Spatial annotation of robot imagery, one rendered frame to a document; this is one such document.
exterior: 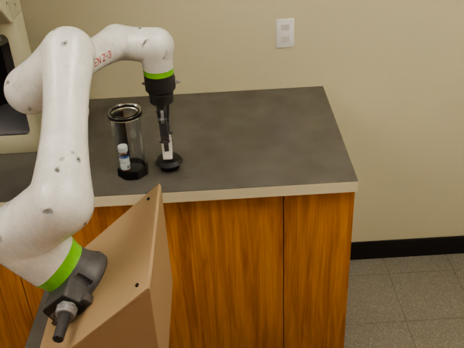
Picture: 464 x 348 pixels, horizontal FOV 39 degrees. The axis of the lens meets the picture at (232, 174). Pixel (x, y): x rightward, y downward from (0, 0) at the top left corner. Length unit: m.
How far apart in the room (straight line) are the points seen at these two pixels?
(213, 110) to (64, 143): 1.21
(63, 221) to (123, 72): 1.44
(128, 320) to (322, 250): 1.08
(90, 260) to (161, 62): 0.71
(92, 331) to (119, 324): 0.06
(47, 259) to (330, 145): 1.16
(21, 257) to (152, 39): 0.80
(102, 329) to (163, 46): 0.90
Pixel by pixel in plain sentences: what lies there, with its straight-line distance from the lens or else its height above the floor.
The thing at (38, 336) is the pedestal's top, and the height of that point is 0.94.
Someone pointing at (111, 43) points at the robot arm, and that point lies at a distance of 1.92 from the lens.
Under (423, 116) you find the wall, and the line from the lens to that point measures 2.86.
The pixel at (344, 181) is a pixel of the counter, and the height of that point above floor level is 0.94.
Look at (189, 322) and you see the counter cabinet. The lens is 2.43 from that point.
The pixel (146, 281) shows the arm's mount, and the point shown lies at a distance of 1.26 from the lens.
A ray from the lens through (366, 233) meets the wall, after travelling 3.14.
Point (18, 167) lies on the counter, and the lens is 2.29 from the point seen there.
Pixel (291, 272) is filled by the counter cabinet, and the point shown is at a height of 0.56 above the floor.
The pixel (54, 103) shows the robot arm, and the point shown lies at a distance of 1.42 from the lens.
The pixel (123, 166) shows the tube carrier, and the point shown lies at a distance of 2.09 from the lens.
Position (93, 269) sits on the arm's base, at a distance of 1.44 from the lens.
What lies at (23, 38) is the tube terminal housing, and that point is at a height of 1.33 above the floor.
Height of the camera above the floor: 2.07
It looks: 33 degrees down
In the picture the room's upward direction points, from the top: 3 degrees counter-clockwise
